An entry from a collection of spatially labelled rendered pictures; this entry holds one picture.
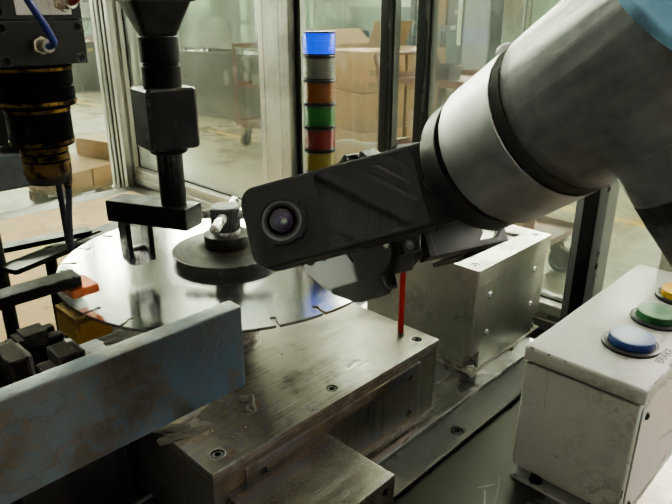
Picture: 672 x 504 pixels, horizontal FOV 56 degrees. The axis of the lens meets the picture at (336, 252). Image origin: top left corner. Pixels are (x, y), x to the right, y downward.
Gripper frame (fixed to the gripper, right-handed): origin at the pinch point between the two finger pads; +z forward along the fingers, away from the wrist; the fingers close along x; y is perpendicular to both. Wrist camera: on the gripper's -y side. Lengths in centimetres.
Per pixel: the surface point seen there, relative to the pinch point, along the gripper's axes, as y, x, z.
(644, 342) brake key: 28.8, -13.6, -3.2
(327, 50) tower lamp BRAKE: 22.3, 31.7, 22.8
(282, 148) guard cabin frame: 31, 34, 62
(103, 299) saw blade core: -12.9, 3.0, 14.6
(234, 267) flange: -1.1, 3.3, 13.2
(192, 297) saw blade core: -6.0, 1.1, 11.6
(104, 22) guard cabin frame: 12, 87, 100
